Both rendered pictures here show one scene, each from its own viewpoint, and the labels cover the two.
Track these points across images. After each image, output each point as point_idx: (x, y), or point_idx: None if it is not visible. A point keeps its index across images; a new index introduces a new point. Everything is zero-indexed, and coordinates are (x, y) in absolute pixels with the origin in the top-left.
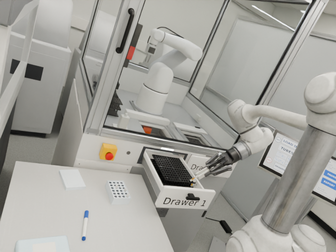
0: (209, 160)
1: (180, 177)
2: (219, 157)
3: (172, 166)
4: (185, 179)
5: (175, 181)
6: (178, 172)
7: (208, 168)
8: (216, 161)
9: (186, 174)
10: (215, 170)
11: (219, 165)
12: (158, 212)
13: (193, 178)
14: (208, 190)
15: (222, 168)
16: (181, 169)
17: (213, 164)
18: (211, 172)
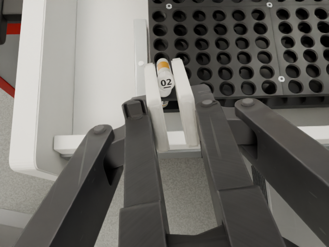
0: (264, 124)
1: (186, 14)
2: (262, 216)
3: (280, 3)
4: (169, 37)
5: (181, 18)
6: (229, 18)
7: (200, 144)
8: (220, 177)
9: (223, 65)
10: (100, 145)
11: (132, 191)
12: (258, 182)
13: (161, 65)
14: (28, 105)
15: (61, 201)
16: (271, 56)
17: (205, 159)
18: (118, 128)
